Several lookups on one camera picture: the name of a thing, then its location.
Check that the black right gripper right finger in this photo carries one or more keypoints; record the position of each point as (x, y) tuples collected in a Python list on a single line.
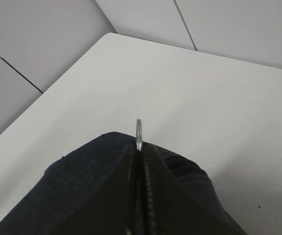
[(179, 198)]

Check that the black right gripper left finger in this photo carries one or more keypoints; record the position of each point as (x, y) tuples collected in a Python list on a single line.
[(111, 210)]

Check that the dark blue fabric lunch bag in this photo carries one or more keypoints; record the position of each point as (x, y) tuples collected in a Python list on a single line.
[(69, 183)]

